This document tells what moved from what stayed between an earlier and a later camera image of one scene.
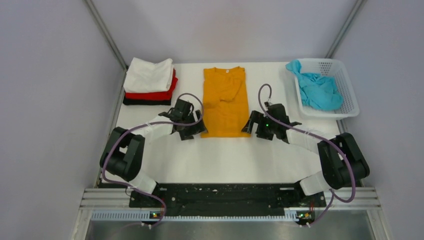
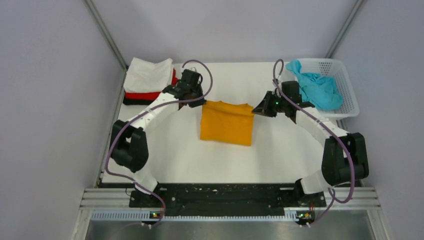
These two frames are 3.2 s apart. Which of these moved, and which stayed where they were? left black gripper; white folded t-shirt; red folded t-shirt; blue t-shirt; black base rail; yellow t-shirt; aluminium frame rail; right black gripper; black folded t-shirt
Moved: right black gripper; left black gripper; yellow t-shirt
Stayed: blue t-shirt; red folded t-shirt; white folded t-shirt; black folded t-shirt; aluminium frame rail; black base rail
